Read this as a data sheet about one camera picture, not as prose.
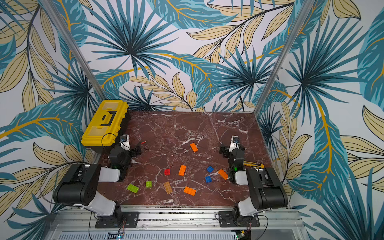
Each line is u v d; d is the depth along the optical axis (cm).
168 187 84
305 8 69
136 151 86
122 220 71
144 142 103
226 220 73
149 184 84
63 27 74
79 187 45
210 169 90
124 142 78
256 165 93
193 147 101
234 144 78
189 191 82
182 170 90
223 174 90
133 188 82
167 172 88
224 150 83
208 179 86
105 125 88
